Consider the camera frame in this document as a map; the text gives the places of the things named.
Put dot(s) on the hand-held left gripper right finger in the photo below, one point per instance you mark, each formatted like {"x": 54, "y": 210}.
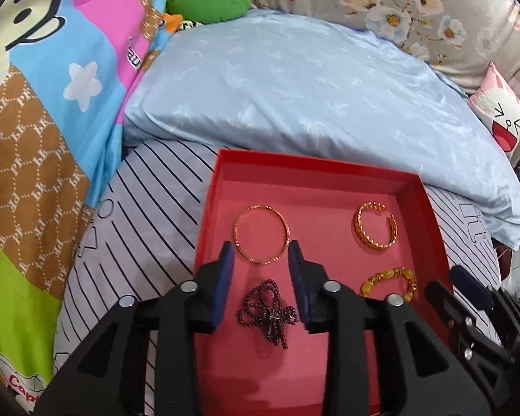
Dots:
{"x": 299, "y": 290}

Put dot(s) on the pink rabbit cushion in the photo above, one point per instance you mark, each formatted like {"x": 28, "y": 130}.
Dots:
{"x": 502, "y": 112}

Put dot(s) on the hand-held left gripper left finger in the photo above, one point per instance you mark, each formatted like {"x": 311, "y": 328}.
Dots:
{"x": 223, "y": 288}

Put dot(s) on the colourful cartoon blanket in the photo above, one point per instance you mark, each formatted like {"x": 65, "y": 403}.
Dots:
{"x": 47, "y": 138}

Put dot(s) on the striped grey bed sheet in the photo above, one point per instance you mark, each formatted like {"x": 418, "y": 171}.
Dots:
{"x": 156, "y": 208}

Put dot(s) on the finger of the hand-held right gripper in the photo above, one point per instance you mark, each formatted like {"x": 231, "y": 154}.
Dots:
{"x": 472, "y": 288}
{"x": 446, "y": 307}

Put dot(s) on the light blue pillow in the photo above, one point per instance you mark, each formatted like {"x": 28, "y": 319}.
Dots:
{"x": 307, "y": 95}

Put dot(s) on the red cardboard box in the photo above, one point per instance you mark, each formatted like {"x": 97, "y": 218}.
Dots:
{"x": 329, "y": 234}

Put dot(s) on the thin gold bangle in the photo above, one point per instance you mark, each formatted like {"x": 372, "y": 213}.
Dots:
{"x": 235, "y": 234}

